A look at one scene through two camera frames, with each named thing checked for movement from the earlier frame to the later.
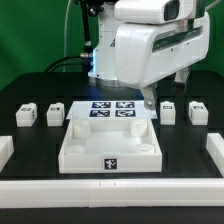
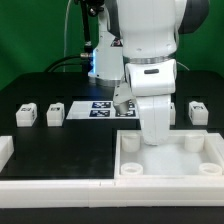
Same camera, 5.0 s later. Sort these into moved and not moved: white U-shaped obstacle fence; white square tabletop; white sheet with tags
Moved: white square tabletop
Not moved: white sheet with tags; white U-shaped obstacle fence
